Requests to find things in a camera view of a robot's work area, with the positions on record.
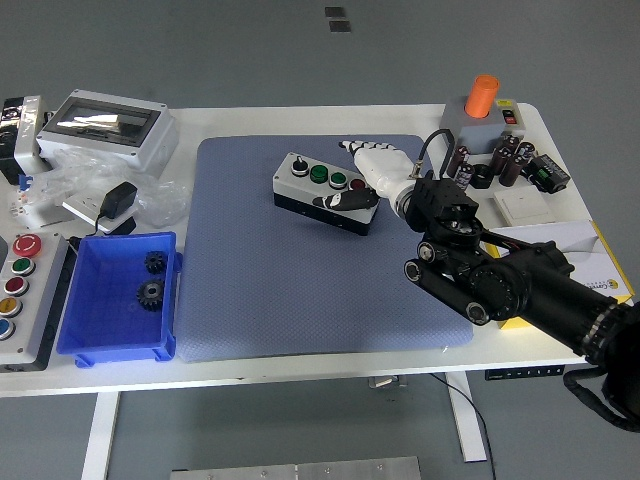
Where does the blue plastic bin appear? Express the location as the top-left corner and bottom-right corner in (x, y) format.
(55, 231), (184, 369)

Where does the grey enclosure with clear lid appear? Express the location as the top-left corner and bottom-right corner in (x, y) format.
(35, 89), (180, 176)

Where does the clear plastic bag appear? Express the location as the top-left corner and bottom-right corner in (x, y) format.
(38, 147), (192, 230)

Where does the black cable under table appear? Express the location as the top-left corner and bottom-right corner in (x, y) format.
(429, 372), (499, 480)

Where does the orange cylinder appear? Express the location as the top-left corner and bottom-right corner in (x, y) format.
(463, 74), (501, 120)

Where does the yellow white cardboard box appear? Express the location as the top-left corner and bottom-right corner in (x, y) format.
(482, 219), (635, 331)

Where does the grey switch box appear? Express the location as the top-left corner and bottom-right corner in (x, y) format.
(439, 97), (526, 154)

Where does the black module with green terminal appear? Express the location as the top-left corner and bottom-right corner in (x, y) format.
(523, 154), (572, 195)

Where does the white table leg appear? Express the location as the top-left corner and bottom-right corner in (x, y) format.
(446, 372), (488, 464)
(79, 392), (121, 480)

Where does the grey metal plate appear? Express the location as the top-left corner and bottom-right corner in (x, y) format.
(169, 455), (422, 480)

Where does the black electrical device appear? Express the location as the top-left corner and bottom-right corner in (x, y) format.
(0, 97), (26, 185)

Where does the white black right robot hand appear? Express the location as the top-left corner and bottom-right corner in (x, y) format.
(312, 139), (419, 212)

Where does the black table height controller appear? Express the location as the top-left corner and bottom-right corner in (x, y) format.
(483, 364), (566, 382)

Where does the black power adapter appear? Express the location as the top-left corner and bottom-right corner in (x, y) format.
(94, 181), (139, 222)

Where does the blue-grey textured mat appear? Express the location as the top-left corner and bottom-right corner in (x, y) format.
(177, 133), (475, 364)

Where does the small black gear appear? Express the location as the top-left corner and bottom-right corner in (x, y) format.
(143, 250), (169, 275)

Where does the white breaker with blue lever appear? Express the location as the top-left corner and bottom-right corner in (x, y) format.
(7, 174), (54, 227)

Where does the white wall switch plate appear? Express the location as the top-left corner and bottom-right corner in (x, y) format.
(492, 188), (557, 227)

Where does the grey five-button control box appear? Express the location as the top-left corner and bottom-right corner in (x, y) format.
(0, 232), (76, 372)

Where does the grey four-button control box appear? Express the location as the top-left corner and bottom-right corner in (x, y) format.
(272, 152), (381, 237)

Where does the large black gear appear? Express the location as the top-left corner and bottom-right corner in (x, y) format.
(135, 278), (166, 312)

